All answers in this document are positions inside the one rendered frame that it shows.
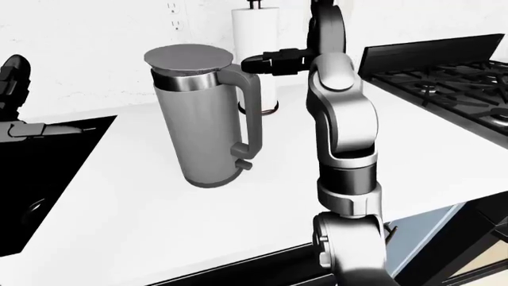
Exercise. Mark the black kitchen sink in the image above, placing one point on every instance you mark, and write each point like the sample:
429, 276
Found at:
35, 184

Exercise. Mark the white wall outlet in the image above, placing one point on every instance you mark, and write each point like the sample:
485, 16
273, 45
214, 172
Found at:
174, 7
178, 25

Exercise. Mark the grey electric kettle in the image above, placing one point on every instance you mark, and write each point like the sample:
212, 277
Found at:
202, 119

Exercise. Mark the white paper towel roll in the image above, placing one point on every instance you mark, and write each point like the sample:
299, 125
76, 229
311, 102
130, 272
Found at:
256, 44

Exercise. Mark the black gas stove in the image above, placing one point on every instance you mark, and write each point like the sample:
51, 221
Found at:
440, 80

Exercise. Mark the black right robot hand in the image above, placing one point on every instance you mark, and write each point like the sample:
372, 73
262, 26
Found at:
274, 62

